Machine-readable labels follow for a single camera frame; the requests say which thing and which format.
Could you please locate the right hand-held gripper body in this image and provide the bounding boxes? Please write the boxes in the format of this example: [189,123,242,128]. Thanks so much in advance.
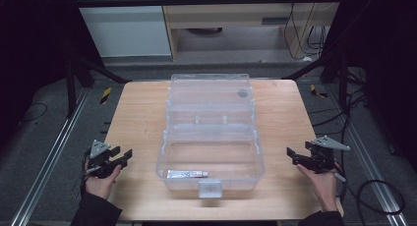
[305,135,351,174]

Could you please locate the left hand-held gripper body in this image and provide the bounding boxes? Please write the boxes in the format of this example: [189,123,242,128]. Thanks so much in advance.
[86,140,119,180]

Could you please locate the silver glue tube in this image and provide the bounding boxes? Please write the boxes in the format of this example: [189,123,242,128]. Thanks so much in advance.
[166,169,209,180]

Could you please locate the clear plastic storage box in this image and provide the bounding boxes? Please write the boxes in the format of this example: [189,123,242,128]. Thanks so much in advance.
[154,73,267,199]

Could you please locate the person's left hand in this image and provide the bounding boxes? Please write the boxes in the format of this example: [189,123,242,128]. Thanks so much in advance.
[84,160,123,201]

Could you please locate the person's right hand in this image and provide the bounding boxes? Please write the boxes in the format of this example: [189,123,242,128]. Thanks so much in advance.
[296,164,339,213]

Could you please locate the black metal stand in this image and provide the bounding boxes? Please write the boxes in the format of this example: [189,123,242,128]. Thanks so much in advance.
[64,53,133,120]
[280,50,350,114]

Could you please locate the black curtain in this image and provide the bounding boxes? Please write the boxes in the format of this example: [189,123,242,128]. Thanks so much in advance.
[0,0,106,148]
[323,0,417,173]

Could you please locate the white cabinet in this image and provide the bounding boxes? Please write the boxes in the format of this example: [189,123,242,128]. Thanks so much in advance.
[70,0,172,59]

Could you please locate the light wooden desk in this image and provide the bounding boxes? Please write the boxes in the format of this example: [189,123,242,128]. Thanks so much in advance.
[158,0,344,62]

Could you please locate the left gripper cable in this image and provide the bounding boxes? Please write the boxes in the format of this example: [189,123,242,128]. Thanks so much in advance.
[78,148,101,200]

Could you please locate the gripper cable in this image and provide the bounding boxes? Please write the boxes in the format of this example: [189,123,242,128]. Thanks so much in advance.
[333,160,406,226]
[78,148,101,200]

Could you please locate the aluminium floor rail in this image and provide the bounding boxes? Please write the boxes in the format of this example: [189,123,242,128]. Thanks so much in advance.
[326,84,410,226]
[9,87,90,226]

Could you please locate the yellow-handled tool right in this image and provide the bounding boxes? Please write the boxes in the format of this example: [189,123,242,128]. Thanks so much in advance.
[309,84,329,99]

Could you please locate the yellow-handled tool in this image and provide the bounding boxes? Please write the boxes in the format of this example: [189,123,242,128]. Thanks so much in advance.
[309,84,329,99]
[99,86,113,105]

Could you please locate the yellow-handled tool left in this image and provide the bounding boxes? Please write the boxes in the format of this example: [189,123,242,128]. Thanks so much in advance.
[99,86,113,105]

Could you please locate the bundle of black floor cables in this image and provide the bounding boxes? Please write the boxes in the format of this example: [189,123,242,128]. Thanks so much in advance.
[308,67,373,137]

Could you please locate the black floor cable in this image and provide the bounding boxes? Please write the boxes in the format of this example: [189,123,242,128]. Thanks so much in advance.
[20,102,49,124]

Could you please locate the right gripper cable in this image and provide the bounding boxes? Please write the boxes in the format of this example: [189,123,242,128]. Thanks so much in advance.
[333,160,406,226]

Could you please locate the hanging desk cables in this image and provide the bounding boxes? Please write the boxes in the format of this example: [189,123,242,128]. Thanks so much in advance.
[282,2,329,61]

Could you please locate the black horizontal frame bar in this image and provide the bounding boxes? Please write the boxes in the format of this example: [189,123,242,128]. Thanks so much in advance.
[74,0,344,9]

